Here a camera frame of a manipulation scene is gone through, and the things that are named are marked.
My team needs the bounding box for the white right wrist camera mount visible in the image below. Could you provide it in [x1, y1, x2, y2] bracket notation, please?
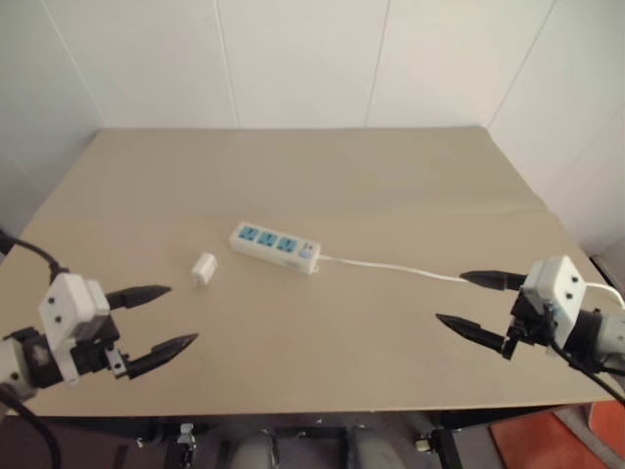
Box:
[519, 254, 588, 344]

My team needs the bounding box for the white power strip cord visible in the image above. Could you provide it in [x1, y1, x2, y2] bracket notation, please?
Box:
[317, 255, 625, 310]

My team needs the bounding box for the white blue-socket power strip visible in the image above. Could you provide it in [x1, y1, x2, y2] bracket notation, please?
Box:
[229, 220, 323, 277]

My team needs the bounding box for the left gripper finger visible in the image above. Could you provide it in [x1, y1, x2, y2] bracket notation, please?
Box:
[126, 332, 200, 380]
[105, 284, 174, 312]

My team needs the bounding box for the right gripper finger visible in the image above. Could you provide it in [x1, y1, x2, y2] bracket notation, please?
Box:
[435, 313, 510, 355]
[459, 270, 528, 294]

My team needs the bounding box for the orange floor mat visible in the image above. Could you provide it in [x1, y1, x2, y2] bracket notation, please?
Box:
[487, 399, 625, 469]

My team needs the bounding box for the white plug adapter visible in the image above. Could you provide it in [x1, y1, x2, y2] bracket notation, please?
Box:
[189, 250, 222, 290]

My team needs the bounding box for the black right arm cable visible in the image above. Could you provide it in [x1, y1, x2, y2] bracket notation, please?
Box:
[546, 340, 625, 405]

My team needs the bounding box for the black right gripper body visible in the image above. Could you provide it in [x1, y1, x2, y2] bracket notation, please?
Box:
[500, 287, 557, 362]

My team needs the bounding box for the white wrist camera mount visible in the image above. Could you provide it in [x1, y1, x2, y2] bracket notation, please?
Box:
[38, 273, 112, 388]
[519, 254, 588, 344]

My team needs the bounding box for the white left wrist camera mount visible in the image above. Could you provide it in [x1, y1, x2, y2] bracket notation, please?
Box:
[38, 273, 112, 388]

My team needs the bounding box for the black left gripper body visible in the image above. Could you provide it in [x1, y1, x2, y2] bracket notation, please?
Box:
[69, 316, 134, 380]

